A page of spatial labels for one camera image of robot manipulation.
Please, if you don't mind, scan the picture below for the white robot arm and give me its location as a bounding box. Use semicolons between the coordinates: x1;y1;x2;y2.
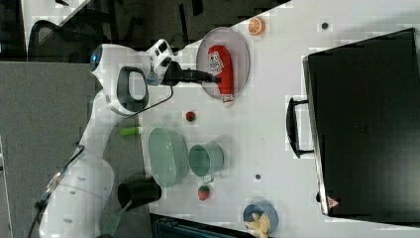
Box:
39;39;221;238

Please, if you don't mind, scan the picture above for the large red strawberry toy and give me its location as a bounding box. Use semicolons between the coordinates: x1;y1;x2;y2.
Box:
198;185;210;201

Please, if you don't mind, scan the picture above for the green perforated colander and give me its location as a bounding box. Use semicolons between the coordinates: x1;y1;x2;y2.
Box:
148;128;189;188

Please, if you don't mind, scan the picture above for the green metal mug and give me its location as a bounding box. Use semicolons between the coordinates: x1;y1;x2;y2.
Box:
188;142;224;184

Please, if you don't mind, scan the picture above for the peeled banana toy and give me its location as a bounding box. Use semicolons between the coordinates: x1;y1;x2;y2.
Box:
245;212;270;238

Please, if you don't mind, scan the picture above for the red ketchup bottle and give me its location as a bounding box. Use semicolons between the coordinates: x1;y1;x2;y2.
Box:
207;45;234;108

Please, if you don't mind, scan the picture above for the blue cup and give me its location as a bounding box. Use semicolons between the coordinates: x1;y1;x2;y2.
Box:
243;200;278;234

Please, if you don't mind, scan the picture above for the green cylinder object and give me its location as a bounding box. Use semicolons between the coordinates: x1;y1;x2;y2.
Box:
120;127;144;137

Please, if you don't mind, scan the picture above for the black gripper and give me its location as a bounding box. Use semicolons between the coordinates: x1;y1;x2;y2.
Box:
161;61;221;86

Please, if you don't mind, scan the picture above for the black oven door handle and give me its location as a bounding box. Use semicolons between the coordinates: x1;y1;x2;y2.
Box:
286;98;314;158

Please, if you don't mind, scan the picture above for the grey oval plate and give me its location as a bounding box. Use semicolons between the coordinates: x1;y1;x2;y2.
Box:
196;28;251;96

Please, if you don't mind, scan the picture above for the blue black storage crate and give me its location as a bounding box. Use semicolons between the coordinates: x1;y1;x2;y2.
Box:
151;213;255;238

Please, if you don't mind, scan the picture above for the black office chair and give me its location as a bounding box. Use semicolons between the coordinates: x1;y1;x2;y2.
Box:
27;20;109;63

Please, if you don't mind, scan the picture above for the orange slice toy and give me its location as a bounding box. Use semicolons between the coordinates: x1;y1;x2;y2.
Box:
248;17;265;36

